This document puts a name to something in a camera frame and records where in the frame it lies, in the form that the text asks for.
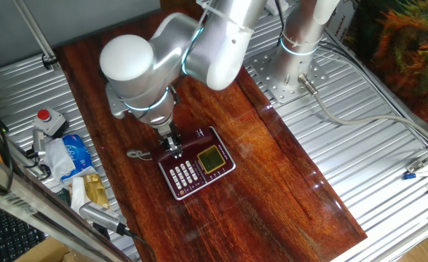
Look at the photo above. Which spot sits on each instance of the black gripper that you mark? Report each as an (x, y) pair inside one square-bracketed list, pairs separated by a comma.
[(170, 134)]

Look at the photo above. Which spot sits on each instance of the dark red telephone handset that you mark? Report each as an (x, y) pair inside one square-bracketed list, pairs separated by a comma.
[(196, 140)]

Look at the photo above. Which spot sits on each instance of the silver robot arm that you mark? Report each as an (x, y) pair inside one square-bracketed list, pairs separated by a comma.
[(137, 72)]

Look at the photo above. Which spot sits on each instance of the dark red telephone base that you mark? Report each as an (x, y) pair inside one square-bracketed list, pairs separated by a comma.
[(199, 171)]

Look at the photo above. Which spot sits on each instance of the gold tissue pack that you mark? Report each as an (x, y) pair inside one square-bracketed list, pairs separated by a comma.
[(95, 191)]

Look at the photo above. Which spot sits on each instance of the blue tissue pack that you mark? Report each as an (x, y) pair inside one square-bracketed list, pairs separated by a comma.
[(79, 153)]

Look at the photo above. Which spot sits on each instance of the glossy red-brown wooden board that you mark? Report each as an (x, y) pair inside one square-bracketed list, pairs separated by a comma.
[(236, 211)]

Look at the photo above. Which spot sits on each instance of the dark green comb-like item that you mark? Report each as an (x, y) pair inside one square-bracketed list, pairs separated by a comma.
[(64, 196)]

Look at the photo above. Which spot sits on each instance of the grey red-button emergency stop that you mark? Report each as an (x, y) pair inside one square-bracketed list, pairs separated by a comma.
[(48, 120)]

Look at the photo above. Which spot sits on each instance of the brown cardboard box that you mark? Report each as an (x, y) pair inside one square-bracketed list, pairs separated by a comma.
[(46, 253)]

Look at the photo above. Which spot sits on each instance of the black computer keyboard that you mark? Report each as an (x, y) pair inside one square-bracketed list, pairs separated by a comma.
[(14, 236)]

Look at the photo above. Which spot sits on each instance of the blue capped pen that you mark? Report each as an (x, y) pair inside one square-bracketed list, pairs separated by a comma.
[(410, 176)]

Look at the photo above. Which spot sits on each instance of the colourful orange green picture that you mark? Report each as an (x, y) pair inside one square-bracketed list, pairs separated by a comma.
[(399, 47)]

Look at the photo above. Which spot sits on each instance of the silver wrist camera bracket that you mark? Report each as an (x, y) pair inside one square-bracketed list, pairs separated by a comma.
[(115, 103)]

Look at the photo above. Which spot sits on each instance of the silver depth camera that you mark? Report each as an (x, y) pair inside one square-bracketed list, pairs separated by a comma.
[(101, 216)]

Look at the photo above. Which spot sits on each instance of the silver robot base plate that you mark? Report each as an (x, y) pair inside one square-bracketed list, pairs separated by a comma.
[(265, 72)]

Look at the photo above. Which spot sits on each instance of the small silver camera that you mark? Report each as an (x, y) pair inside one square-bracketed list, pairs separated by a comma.
[(38, 142)]

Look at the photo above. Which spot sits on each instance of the aluminium frame bar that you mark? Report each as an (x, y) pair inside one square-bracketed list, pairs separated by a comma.
[(35, 196)]

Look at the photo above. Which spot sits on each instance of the grey camera stand pole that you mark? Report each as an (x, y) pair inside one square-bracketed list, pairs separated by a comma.
[(35, 32)]

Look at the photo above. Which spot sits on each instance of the silver metal bracket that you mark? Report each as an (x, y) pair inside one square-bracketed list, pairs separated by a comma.
[(416, 165)]

